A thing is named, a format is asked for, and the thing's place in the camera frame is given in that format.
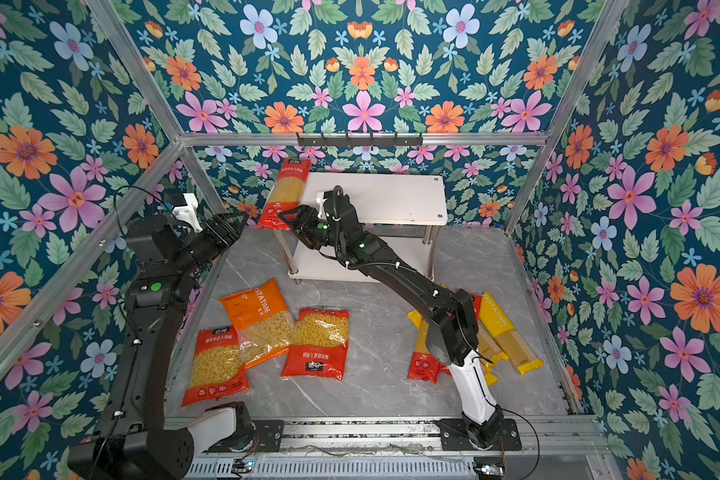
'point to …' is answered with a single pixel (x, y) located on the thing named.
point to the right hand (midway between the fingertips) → (281, 217)
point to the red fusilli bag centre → (319, 345)
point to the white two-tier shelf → (402, 210)
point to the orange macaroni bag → (262, 319)
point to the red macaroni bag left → (217, 367)
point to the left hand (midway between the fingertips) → (243, 209)
